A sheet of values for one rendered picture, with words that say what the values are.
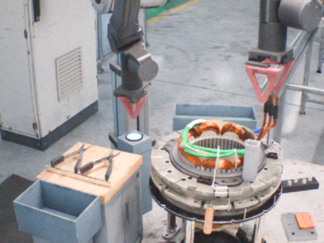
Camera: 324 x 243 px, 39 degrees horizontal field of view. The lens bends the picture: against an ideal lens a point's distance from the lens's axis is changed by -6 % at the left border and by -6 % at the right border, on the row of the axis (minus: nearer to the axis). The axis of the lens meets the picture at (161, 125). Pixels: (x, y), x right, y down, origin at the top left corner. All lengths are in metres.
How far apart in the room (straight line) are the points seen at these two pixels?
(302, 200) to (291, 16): 0.85
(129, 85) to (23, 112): 2.26
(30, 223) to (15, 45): 2.32
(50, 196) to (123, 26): 0.44
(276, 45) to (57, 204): 0.62
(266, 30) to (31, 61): 2.48
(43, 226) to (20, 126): 2.51
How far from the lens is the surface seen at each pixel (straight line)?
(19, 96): 3.42
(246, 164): 1.04
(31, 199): 1.13
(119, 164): 1.17
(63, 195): 1.12
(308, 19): 0.86
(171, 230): 1.34
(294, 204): 1.56
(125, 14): 1.08
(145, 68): 1.17
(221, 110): 1.50
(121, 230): 1.22
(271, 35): 0.91
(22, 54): 3.27
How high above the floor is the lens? 1.66
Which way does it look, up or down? 26 degrees down
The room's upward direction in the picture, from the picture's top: straight up
